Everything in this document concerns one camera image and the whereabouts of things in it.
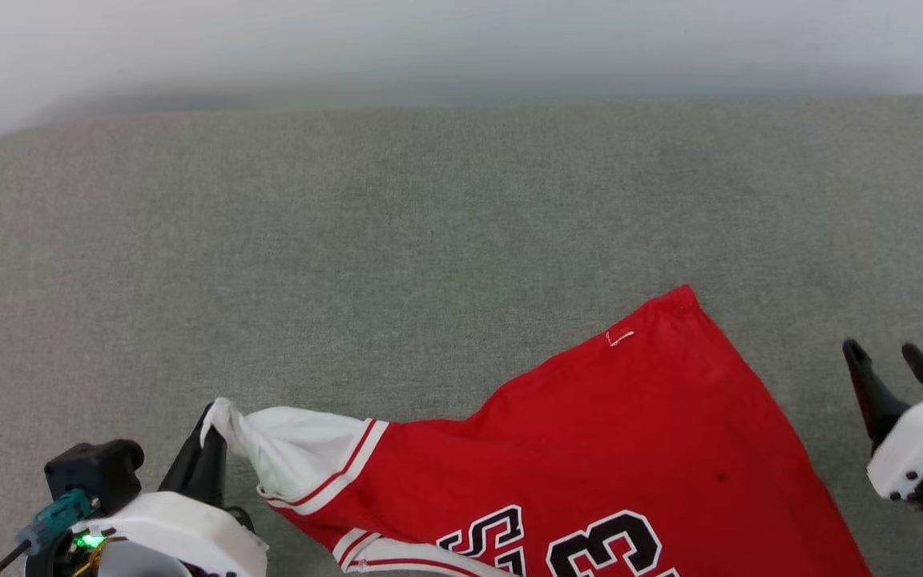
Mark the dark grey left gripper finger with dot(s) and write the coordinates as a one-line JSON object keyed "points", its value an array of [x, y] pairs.
{"points": [[201, 474]]}

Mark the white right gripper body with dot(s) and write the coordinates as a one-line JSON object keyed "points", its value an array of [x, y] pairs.
{"points": [[922, 445]]}

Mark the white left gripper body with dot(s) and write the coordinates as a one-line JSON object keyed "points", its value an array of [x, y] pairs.
{"points": [[181, 525]]}

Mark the red basketball jersey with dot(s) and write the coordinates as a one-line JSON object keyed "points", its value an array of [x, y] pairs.
{"points": [[630, 449]]}

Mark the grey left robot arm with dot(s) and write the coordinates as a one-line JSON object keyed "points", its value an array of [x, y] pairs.
{"points": [[137, 562]]}

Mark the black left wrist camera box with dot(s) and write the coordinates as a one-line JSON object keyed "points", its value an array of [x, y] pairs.
{"points": [[97, 473]]}

